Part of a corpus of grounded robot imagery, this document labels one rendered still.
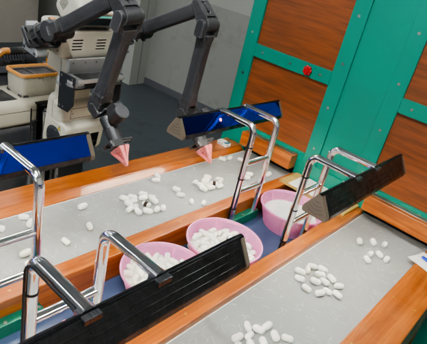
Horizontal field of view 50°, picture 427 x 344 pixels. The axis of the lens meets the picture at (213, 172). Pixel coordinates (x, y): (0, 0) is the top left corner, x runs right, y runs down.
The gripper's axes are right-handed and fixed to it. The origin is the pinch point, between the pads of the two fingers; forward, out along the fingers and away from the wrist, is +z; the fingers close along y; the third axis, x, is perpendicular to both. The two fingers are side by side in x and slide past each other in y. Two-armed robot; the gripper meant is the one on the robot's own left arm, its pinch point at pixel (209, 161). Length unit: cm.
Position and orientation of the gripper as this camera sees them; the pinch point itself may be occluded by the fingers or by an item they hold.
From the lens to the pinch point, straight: 200.0
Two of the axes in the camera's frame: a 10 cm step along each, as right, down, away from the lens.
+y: 6.6, -2.1, 7.2
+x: -6.3, 3.7, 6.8
